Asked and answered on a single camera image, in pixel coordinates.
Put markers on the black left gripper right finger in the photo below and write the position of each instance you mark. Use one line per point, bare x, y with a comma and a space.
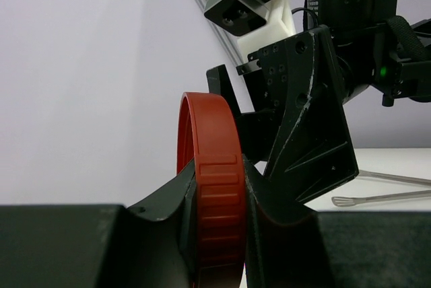
291, 245

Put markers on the red round lid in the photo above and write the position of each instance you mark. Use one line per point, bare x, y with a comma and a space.
207, 135

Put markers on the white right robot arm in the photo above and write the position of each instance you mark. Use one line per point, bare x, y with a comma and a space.
374, 47

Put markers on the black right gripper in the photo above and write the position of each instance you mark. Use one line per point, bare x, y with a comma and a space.
296, 81

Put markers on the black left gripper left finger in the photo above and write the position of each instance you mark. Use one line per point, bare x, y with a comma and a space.
99, 245

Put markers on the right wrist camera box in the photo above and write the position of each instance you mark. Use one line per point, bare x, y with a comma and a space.
254, 23

